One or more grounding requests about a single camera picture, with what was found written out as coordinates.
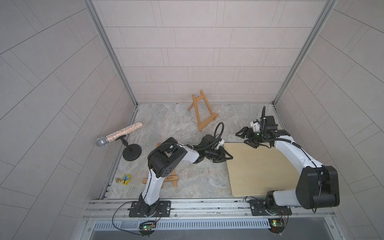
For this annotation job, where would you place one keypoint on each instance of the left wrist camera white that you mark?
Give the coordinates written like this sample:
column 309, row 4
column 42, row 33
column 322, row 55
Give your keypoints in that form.
column 221, row 143

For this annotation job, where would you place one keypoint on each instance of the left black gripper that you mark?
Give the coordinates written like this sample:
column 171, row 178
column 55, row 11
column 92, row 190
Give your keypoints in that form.
column 219, row 158

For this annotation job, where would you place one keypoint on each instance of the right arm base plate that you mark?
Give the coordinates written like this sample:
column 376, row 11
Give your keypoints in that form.
column 260, row 208

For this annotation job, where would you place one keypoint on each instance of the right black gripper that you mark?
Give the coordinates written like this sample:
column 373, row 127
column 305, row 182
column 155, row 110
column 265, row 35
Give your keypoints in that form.
column 251, row 143

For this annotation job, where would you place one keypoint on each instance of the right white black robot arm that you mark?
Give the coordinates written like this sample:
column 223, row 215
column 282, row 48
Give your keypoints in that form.
column 318, row 185

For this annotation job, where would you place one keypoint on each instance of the wooden easel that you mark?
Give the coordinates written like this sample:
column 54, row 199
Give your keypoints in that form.
column 203, row 110
column 173, row 178

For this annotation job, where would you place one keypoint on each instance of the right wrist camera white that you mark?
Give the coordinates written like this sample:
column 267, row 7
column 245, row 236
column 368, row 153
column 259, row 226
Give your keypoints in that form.
column 255, row 125

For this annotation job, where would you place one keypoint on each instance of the right green circuit board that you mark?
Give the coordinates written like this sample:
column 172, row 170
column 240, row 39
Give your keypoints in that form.
column 277, row 226

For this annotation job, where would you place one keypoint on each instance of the left green circuit board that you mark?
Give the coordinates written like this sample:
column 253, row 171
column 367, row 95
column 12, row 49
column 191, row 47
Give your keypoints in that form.
column 147, row 228

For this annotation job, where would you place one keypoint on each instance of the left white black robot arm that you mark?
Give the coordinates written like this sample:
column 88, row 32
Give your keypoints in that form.
column 164, row 159

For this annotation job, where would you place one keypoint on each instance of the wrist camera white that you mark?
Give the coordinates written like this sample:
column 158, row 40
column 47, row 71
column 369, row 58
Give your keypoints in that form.
column 221, row 143
column 255, row 125

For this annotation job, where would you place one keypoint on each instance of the yellow round sticker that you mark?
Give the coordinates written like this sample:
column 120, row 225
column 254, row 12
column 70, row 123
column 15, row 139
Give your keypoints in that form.
column 124, row 180

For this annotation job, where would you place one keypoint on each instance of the plywood board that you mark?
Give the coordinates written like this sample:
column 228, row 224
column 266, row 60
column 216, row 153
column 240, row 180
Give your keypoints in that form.
column 254, row 172

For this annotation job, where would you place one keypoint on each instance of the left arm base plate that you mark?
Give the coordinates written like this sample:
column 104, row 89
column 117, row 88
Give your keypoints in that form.
column 159, row 208

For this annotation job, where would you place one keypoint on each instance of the green circuit board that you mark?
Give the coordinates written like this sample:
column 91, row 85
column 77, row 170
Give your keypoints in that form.
column 147, row 228
column 277, row 226

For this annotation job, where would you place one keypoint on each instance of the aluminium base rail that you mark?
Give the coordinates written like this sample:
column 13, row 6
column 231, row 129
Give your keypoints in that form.
column 202, row 214

